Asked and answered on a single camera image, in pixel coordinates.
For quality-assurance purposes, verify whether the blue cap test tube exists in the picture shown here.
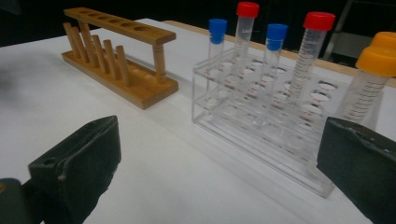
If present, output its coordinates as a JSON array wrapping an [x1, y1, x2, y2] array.
[[260, 22, 289, 125], [206, 18, 228, 104]]

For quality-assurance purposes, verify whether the orange cap test tube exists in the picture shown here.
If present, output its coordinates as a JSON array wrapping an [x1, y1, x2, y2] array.
[[370, 31, 396, 52], [334, 46, 396, 125]]

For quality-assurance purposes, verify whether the white table mat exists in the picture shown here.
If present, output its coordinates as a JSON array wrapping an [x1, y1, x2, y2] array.
[[0, 18, 396, 224]]

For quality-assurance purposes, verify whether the grey metal stand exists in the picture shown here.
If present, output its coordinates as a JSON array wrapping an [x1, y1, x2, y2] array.
[[323, 0, 396, 68]]

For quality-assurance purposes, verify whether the red cap test tube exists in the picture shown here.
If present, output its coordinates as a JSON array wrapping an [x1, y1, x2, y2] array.
[[232, 1, 261, 91], [288, 11, 336, 106]]

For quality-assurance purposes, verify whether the clear acrylic test tube rack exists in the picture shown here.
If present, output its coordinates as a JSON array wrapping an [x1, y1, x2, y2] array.
[[191, 46, 353, 199]]

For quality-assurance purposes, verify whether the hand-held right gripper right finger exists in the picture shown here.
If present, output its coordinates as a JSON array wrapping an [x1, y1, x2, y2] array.
[[317, 116, 396, 224]]

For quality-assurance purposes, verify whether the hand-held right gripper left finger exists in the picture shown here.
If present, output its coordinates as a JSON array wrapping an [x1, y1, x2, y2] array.
[[27, 115, 122, 224]]

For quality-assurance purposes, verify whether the wooden test tube rack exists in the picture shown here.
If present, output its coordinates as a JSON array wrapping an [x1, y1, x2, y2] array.
[[61, 7, 180, 110]]

